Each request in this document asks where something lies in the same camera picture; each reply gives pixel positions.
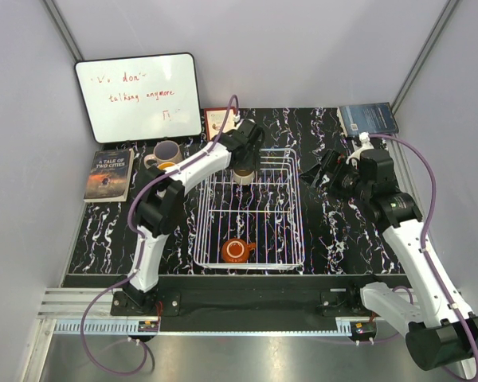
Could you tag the floral patterned mug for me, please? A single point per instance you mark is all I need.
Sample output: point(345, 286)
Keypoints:
point(167, 166)

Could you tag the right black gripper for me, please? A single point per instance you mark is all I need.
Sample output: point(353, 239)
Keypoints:
point(311, 175)

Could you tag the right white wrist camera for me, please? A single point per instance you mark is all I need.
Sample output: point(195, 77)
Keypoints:
point(355, 157)

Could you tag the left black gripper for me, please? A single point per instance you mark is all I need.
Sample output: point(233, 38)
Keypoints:
point(252, 161)

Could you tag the red and white book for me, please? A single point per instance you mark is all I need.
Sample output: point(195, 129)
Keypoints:
point(214, 118)

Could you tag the white slotted cable duct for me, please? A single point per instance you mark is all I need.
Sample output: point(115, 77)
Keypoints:
point(135, 327)

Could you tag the brown and cream cup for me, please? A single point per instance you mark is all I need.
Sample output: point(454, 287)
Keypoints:
point(243, 177)

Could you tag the Tale of Two Cities book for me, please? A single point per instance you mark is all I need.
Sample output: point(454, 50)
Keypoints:
point(109, 176)

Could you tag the white dry-erase board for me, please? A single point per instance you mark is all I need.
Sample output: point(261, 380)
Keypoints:
point(140, 98)

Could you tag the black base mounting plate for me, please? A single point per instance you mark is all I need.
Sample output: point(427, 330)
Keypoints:
point(242, 299)

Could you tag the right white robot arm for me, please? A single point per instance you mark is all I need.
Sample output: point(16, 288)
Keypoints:
point(442, 328)

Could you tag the white wire dish rack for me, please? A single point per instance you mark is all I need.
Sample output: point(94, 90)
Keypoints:
point(266, 212)

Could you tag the pink glossy mug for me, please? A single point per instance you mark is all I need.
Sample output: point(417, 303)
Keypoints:
point(164, 151)

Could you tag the blue book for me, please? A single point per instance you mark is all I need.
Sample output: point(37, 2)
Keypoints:
point(372, 118)

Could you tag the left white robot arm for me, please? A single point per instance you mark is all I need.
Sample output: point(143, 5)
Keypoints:
point(159, 207)

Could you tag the orange small cup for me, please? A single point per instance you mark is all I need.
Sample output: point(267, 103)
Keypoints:
point(237, 251)

